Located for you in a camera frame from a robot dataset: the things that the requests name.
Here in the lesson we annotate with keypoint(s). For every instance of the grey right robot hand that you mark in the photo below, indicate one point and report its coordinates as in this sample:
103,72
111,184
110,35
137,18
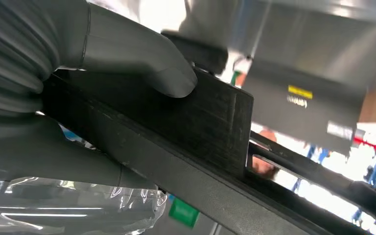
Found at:
136,55

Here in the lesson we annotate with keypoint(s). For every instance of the stainless steel workbench table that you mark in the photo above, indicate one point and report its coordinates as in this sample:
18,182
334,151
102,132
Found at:
304,39

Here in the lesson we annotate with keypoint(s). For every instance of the black box with yellow label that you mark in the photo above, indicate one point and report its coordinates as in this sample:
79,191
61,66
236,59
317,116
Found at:
272,107

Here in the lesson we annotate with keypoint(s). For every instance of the green sign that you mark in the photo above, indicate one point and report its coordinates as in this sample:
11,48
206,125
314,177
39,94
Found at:
184,212

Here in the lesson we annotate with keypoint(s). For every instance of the red barrier belt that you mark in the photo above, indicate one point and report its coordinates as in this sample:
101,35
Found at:
373,146

